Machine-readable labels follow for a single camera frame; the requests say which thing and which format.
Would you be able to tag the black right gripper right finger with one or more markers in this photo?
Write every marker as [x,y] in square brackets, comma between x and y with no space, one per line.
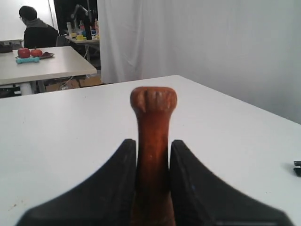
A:
[200,198]

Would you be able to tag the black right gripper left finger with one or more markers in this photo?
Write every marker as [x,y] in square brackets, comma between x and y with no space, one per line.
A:
[103,199]

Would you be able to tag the dark wooden pestle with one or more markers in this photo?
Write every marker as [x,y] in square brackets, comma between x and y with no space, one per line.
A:
[152,205]

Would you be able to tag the white background table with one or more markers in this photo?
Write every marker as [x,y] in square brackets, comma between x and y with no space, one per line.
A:
[66,62]

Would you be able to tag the cluttered background desk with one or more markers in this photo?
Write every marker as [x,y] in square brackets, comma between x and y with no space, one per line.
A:
[79,39]

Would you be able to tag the grey plate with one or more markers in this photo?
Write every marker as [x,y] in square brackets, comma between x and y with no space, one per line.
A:
[44,55]

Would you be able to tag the teal toy bone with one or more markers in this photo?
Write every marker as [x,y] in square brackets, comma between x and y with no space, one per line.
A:
[27,60]

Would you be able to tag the white curtain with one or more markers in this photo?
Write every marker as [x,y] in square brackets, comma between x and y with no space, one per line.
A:
[247,49]

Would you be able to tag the red tomato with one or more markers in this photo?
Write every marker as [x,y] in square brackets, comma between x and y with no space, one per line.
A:
[36,52]

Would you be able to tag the red apple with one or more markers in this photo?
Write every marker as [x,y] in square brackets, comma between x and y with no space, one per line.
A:
[24,52]

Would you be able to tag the seated person dark hoodie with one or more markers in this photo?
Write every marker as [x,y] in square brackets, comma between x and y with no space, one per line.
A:
[37,34]

